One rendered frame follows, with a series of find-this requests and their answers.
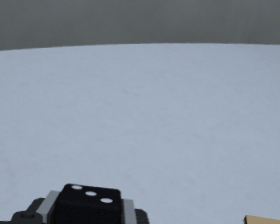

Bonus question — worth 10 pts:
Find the black die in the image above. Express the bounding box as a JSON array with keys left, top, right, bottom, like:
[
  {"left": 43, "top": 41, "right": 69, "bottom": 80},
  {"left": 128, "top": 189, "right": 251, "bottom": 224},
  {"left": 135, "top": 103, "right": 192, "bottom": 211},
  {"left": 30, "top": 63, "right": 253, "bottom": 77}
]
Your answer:
[{"left": 54, "top": 183, "right": 122, "bottom": 224}]

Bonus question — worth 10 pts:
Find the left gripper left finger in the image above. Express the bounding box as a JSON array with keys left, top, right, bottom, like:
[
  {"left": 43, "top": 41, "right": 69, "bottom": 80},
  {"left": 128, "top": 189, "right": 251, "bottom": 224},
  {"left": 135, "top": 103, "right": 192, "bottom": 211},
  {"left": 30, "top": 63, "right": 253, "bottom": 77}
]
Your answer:
[{"left": 0, "top": 190, "right": 61, "bottom": 224}]

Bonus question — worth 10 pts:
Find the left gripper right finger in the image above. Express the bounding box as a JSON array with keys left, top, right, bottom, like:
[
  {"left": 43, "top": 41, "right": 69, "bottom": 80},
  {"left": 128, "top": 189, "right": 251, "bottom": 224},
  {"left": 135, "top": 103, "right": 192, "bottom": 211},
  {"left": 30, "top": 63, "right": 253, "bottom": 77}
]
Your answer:
[{"left": 120, "top": 199, "right": 149, "bottom": 224}]

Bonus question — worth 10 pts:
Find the tan square mat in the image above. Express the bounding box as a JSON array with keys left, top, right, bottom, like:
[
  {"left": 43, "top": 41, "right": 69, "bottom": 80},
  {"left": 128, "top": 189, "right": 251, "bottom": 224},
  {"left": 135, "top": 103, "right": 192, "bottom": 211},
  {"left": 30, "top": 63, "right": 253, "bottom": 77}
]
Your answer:
[{"left": 244, "top": 215, "right": 280, "bottom": 224}]

